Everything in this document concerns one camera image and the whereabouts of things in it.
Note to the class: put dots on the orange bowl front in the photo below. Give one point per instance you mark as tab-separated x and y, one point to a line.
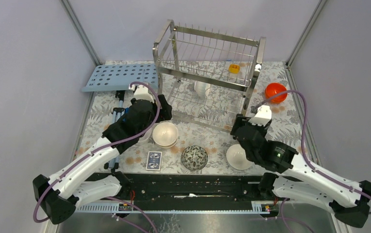
273	89

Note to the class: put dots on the blue playing card deck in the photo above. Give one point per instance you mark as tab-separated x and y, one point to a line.
154	161

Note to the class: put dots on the small yellow cup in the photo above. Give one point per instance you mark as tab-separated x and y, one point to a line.
234	68

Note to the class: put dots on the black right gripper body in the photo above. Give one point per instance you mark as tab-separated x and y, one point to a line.
240	120

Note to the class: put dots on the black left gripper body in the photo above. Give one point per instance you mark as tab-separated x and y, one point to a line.
153	119

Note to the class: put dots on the white plastic bowl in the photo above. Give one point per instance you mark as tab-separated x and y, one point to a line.
145	137

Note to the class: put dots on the light blue cable duct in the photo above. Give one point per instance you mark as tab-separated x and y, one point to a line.
120	208

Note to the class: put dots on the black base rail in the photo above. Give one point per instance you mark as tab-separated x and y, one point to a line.
166	191

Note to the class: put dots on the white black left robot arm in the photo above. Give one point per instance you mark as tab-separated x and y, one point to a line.
59	194

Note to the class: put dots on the stainless steel dish rack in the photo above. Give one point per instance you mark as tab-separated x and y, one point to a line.
190	54

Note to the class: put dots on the white ribbed bowl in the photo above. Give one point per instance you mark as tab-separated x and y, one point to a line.
202	89
236	157

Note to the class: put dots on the red floral patterned cup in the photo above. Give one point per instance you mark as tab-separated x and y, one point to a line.
194	158

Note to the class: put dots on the light blue folded tripod stand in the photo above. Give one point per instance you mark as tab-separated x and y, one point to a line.
117	112

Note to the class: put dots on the light blue perforated tray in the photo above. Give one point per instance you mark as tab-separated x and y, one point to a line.
118	77

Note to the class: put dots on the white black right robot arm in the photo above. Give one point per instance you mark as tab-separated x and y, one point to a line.
289	175

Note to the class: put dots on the beige ceramic bowl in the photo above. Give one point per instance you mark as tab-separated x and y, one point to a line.
165	134

